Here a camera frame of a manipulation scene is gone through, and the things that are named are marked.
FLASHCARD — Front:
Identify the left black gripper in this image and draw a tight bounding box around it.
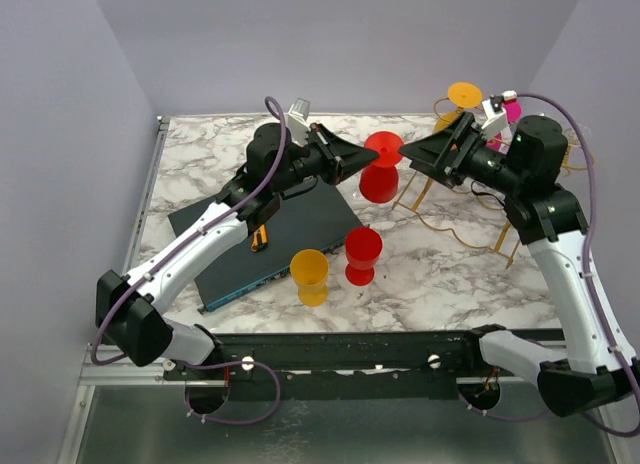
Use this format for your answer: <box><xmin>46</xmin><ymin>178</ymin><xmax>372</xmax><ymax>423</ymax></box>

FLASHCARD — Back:
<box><xmin>272</xmin><ymin>122</ymin><xmax>378</xmax><ymax>194</ymax></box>

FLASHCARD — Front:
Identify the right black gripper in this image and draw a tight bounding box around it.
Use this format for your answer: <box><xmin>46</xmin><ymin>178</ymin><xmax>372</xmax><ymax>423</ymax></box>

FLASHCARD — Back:
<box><xmin>399</xmin><ymin>109</ymin><xmax>526</xmax><ymax>195</ymax></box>

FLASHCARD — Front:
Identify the gold wire glass rack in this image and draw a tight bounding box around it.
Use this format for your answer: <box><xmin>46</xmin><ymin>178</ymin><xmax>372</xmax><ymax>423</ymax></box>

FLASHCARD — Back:
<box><xmin>392</xmin><ymin>102</ymin><xmax>586</xmax><ymax>269</ymax></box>

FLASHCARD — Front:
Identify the red plastic wine glass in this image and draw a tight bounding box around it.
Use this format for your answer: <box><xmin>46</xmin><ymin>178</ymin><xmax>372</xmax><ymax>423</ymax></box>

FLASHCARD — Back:
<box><xmin>345</xmin><ymin>227</ymin><xmax>383</xmax><ymax>286</ymax></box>

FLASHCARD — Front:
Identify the yellow plastic wine glass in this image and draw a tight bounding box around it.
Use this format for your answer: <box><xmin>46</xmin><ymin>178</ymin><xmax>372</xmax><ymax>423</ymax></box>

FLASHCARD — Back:
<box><xmin>290</xmin><ymin>249</ymin><xmax>329</xmax><ymax>307</ymax></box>

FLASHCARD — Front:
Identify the clear wine glass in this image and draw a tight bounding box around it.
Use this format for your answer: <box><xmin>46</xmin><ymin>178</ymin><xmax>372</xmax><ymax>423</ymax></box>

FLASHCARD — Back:
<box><xmin>563</xmin><ymin>125</ymin><xmax>592</xmax><ymax>148</ymax></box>
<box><xmin>351</xmin><ymin>186</ymin><xmax>364</xmax><ymax>201</ymax></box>

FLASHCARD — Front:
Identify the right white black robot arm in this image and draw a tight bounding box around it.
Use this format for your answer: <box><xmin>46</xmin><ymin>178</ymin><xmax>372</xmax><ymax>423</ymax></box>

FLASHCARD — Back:
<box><xmin>399</xmin><ymin>112</ymin><xmax>639</xmax><ymax>417</ymax></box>

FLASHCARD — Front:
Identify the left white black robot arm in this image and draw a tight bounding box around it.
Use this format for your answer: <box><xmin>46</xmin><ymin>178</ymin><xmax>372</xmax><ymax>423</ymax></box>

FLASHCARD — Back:
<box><xmin>95</xmin><ymin>123</ymin><xmax>379</xmax><ymax>379</ymax></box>

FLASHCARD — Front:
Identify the magenta plastic wine glass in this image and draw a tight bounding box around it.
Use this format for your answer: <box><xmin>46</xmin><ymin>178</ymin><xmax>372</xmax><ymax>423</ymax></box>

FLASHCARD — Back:
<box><xmin>487</xmin><ymin>99</ymin><xmax>522</xmax><ymax>152</ymax></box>

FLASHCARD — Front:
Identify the orange utility knife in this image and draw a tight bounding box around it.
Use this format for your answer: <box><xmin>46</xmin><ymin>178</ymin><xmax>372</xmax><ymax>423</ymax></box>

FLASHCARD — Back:
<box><xmin>250</xmin><ymin>225</ymin><xmax>268</xmax><ymax>253</ymax></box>

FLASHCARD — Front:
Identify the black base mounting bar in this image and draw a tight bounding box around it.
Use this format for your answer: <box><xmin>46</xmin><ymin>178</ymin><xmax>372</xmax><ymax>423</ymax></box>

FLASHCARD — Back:
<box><xmin>164</xmin><ymin>329</ymin><xmax>490</xmax><ymax>412</ymax></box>

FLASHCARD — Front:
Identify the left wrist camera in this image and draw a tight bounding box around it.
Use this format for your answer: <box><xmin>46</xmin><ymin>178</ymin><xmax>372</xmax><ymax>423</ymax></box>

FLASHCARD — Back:
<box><xmin>286</xmin><ymin>98</ymin><xmax>310</xmax><ymax>146</ymax></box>

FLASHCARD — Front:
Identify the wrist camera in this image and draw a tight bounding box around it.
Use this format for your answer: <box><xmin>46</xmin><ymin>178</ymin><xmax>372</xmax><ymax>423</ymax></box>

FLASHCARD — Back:
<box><xmin>286</xmin><ymin>98</ymin><xmax>310</xmax><ymax>146</ymax></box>
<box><xmin>482</xmin><ymin>90</ymin><xmax>518</xmax><ymax>140</ymax></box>

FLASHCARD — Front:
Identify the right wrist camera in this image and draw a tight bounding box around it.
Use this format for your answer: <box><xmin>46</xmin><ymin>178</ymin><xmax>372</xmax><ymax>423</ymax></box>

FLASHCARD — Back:
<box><xmin>482</xmin><ymin>90</ymin><xmax>518</xmax><ymax>140</ymax></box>

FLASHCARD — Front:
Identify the aluminium extrusion rail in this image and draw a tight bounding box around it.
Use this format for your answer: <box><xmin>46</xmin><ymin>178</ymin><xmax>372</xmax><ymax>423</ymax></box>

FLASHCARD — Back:
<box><xmin>79</xmin><ymin>357</ymin><xmax>228</xmax><ymax>388</ymax></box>

